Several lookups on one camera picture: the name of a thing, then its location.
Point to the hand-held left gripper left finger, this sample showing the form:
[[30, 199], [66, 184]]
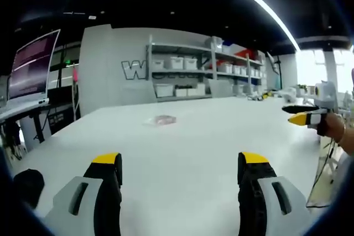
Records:
[[83, 191]]

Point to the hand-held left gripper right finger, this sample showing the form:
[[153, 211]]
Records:
[[272, 194]]

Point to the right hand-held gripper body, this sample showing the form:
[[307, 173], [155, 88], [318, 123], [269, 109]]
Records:
[[325, 95]]

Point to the clear resealable bag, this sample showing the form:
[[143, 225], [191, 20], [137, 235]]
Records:
[[161, 120]]

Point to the person's right hand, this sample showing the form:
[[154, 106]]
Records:
[[332, 126]]

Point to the black cap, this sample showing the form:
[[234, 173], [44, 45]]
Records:
[[29, 184]]

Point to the white side desk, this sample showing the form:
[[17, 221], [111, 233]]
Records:
[[22, 114]]

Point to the grey metal shelving unit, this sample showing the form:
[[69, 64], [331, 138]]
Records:
[[206, 70]]

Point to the ceiling light strip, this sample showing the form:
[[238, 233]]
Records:
[[257, 1]]

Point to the white storage bin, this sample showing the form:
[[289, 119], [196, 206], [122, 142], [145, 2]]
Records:
[[190, 63], [164, 89], [177, 62], [158, 63]]

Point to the large monitor screen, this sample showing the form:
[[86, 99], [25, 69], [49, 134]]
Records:
[[31, 67]]

